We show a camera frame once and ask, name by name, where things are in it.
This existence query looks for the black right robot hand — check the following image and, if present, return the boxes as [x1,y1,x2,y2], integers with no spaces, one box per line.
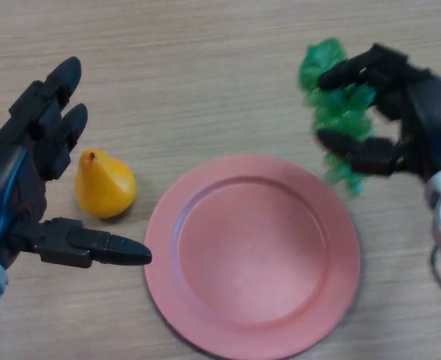
[316,43,441,184]

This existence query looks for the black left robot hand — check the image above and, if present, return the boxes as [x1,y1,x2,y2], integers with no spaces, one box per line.
[0,55,153,269]

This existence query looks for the green grapes bunch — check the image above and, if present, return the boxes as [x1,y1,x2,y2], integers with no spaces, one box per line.
[297,37,377,199]

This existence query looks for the pink round plate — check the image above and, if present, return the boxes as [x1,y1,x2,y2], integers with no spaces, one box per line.
[144,155,360,356]

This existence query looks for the yellow pear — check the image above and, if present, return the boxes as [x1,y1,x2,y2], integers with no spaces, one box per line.
[73,149,137,220]

